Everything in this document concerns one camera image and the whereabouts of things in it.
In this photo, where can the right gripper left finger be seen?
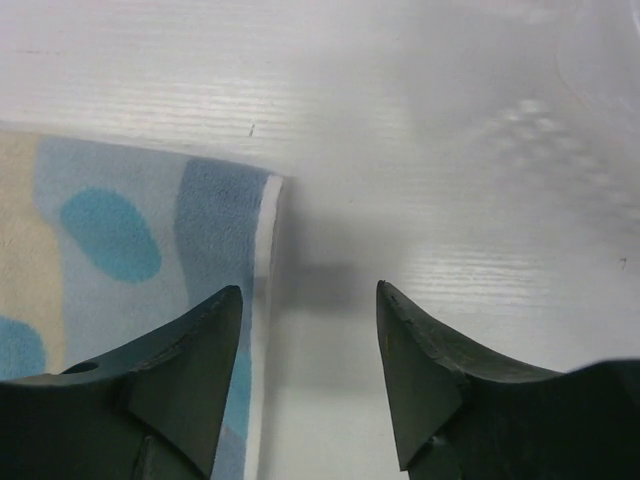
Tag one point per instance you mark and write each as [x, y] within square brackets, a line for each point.
[150, 409]

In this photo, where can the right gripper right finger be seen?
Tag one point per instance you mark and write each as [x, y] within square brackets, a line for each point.
[460, 410]

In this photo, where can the light blue orange towel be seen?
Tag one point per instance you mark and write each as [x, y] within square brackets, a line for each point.
[101, 243]

